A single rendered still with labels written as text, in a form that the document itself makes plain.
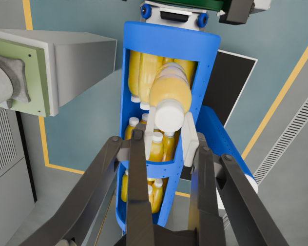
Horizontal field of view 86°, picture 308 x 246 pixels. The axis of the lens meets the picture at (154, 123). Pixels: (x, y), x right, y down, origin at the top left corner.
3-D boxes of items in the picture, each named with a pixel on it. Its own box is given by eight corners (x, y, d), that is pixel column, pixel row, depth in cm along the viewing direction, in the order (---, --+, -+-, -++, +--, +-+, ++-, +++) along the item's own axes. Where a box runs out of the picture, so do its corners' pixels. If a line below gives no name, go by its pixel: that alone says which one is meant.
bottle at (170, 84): (171, 54, 36) (170, 77, 20) (192, 77, 38) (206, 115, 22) (149, 77, 39) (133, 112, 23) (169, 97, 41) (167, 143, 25)
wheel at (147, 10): (145, 18, 57) (150, 19, 58) (147, 2, 55) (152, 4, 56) (139, 18, 60) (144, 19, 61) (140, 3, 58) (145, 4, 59)
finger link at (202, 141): (199, 161, 14) (235, 168, 13) (193, 131, 18) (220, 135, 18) (195, 174, 14) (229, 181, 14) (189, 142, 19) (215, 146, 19)
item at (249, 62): (158, 165, 218) (157, 174, 205) (195, 43, 147) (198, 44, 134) (195, 174, 219) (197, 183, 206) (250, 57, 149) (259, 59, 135)
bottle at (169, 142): (171, 166, 75) (180, 132, 67) (166, 176, 69) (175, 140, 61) (157, 160, 77) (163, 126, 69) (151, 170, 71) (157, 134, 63)
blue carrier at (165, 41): (119, 188, 101) (111, 238, 76) (128, 23, 59) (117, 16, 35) (164, 190, 104) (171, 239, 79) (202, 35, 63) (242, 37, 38)
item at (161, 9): (160, 19, 62) (158, 16, 51) (161, 12, 61) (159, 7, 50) (186, 24, 62) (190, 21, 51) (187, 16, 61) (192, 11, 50)
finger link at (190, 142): (191, 141, 15) (199, 143, 15) (185, 110, 21) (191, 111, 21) (183, 166, 16) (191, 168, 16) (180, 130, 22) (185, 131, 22)
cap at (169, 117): (170, 94, 21) (169, 100, 20) (189, 114, 22) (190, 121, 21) (149, 112, 23) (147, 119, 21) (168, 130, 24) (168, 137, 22)
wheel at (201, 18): (195, 26, 58) (200, 27, 57) (199, 11, 56) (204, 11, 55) (201, 28, 61) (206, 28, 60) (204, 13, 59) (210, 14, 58)
